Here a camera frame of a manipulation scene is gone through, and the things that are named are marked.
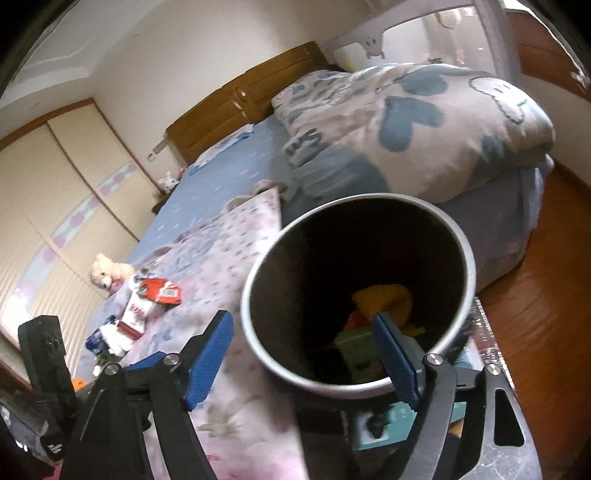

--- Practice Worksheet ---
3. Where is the bed with blue sheet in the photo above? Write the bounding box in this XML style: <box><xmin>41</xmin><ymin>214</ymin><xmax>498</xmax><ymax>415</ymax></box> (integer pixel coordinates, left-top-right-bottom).
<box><xmin>74</xmin><ymin>117</ymin><xmax>555</xmax><ymax>384</ymax></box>

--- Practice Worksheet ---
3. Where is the beige sliding wardrobe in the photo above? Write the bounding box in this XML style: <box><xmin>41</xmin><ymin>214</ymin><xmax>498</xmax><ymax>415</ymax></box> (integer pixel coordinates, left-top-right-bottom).
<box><xmin>0</xmin><ymin>97</ymin><xmax>160</xmax><ymax>365</ymax></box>

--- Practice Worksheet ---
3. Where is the white and red carton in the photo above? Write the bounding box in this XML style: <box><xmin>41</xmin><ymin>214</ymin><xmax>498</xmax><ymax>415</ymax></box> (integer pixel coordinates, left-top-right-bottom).
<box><xmin>116</xmin><ymin>291</ymin><xmax>158</xmax><ymax>340</ymax></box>

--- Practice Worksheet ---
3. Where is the light blue pillow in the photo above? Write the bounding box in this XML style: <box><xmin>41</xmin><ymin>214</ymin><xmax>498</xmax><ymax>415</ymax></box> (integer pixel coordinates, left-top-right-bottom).
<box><xmin>194</xmin><ymin>124</ymin><xmax>254</xmax><ymax>167</ymax></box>

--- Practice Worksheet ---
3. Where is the beige teddy bear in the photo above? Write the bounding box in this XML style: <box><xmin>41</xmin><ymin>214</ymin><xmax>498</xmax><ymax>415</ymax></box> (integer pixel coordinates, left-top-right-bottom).
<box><xmin>90</xmin><ymin>253</ymin><xmax>134</xmax><ymax>291</ymax></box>

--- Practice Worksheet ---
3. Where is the red snack packet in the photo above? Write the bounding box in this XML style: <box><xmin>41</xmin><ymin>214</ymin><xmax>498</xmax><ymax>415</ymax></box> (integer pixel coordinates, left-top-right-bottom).
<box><xmin>139</xmin><ymin>278</ymin><xmax>183</xmax><ymax>306</ymax></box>

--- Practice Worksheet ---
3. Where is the heart printed blanket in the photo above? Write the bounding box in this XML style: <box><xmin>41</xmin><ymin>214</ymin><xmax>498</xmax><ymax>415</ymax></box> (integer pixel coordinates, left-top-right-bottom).
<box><xmin>271</xmin><ymin>62</ymin><xmax>557</xmax><ymax>204</ymax></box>

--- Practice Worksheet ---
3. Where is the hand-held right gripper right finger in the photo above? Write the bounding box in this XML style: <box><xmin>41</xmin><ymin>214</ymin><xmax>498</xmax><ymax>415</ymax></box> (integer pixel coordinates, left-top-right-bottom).
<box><xmin>372</xmin><ymin>311</ymin><xmax>544</xmax><ymax>480</ymax></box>

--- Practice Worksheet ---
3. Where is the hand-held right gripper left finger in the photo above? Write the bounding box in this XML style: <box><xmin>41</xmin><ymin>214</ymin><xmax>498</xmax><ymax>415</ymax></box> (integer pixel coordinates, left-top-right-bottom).
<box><xmin>60</xmin><ymin>310</ymin><xmax>235</xmax><ymax>480</ymax></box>

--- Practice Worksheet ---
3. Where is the teal box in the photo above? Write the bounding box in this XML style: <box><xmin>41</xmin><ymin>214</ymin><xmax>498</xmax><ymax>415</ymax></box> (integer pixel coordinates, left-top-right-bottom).
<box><xmin>355</xmin><ymin>399</ymin><xmax>467</xmax><ymax>455</ymax></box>

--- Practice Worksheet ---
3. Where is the green carton box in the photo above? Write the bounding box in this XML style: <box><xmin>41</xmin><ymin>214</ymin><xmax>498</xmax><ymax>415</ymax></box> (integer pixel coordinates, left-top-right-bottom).
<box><xmin>332</xmin><ymin>330</ymin><xmax>391</xmax><ymax>384</ymax></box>

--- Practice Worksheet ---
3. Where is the wooden cabinet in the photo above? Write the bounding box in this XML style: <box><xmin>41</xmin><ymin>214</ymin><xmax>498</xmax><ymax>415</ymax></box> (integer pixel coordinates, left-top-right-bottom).
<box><xmin>503</xmin><ymin>9</ymin><xmax>591</xmax><ymax>88</ymax></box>

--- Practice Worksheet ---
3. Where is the white cup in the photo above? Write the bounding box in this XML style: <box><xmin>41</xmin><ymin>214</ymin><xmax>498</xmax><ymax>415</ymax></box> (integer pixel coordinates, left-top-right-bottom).
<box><xmin>241</xmin><ymin>194</ymin><xmax>476</xmax><ymax>400</ymax></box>

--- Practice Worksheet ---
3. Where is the white crib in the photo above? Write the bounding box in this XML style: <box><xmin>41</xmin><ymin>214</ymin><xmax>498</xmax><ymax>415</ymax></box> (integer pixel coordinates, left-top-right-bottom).
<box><xmin>321</xmin><ymin>0</ymin><xmax>518</xmax><ymax>77</ymax></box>

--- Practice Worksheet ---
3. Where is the pink floral blanket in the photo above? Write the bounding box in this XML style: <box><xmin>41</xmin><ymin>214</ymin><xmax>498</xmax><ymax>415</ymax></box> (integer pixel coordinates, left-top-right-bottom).
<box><xmin>139</xmin><ymin>189</ymin><xmax>324</xmax><ymax>480</ymax></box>

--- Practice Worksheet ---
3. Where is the blue and white packet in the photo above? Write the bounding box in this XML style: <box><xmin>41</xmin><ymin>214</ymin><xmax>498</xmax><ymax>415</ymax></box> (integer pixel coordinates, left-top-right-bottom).
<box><xmin>85</xmin><ymin>316</ymin><xmax>132</xmax><ymax>356</ymax></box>

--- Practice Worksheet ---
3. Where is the wooden headboard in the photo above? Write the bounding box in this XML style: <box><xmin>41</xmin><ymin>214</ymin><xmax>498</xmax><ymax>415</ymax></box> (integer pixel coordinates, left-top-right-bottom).
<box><xmin>165</xmin><ymin>41</ymin><xmax>331</xmax><ymax>164</ymax></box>

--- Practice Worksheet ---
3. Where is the yellow crumpled wrapper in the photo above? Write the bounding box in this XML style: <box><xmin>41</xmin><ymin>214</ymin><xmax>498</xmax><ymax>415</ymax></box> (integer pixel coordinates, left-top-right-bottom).
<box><xmin>352</xmin><ymin>284</ymin><xmax>414</xmax><ymax>337</ymax></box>

